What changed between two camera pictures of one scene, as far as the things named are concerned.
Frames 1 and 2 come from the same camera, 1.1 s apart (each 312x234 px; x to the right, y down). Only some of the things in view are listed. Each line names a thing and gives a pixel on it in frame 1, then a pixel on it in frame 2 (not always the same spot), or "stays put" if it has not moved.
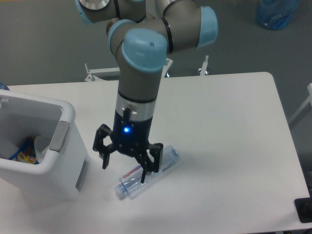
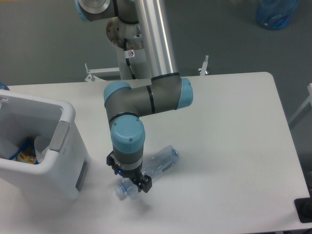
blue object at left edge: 4,87 stays put
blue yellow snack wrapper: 27,152 stays put
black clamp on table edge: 303,207 stays put
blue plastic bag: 276,14 stays put
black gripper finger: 146,165 to 146,185
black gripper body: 130,136 to 135,175
